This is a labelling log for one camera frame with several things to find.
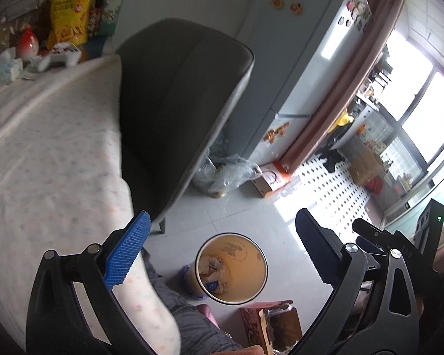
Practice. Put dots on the light blue refrigerator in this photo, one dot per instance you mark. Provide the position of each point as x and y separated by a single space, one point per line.
299 63

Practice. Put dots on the white game controller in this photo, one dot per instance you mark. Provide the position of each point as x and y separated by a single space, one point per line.
59 57

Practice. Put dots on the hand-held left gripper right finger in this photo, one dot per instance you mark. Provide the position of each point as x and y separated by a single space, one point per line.
318 247

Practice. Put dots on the brown printed box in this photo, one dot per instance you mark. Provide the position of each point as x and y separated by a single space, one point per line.
251 321

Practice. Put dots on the red bag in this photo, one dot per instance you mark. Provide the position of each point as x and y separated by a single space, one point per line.
375 185

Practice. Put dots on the yellow cloth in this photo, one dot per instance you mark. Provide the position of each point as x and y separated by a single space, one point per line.
343 119

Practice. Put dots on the closed cardboard box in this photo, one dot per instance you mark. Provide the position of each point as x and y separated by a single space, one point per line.
366 166

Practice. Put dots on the dark snack packet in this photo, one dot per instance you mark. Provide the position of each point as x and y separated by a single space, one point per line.
98 18

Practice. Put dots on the pink curtain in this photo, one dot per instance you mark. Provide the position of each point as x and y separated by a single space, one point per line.
355 81

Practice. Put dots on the green carton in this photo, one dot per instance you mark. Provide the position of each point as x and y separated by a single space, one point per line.
113 7

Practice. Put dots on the clear plastic bag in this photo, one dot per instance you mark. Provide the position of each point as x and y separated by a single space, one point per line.
229 173

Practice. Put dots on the blue tissue box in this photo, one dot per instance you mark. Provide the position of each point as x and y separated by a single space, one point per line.
3 72

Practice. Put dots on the black clothes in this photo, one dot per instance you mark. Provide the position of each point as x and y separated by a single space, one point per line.
331 151

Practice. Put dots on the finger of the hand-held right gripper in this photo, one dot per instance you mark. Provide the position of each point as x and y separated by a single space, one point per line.
373 231
372 257

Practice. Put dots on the white dotted tablecloth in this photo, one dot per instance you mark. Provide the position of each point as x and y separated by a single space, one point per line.
51 155

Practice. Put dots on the red bottle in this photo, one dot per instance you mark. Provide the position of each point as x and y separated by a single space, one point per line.
27 44

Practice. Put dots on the window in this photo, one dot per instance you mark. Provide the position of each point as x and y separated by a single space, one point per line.
429 92

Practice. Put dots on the orange and white box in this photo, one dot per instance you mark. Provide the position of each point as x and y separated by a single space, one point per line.
272 181

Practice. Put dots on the yellow snack bag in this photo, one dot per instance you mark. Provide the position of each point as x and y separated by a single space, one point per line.
68 14

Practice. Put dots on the pink slipper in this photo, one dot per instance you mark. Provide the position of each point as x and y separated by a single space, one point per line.
208 314

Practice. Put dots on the person's grey pants leg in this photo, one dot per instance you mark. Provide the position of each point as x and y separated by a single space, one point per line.
192 325

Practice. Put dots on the grey chair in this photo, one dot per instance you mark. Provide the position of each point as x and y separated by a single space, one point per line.
177 100

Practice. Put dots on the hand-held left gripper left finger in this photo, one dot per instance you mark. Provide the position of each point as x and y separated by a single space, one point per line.
127 251

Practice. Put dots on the tan round trash bin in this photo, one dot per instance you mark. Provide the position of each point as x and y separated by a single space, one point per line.
244 266

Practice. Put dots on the white perforated floor mat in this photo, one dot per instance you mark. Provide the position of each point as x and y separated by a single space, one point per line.
336 192

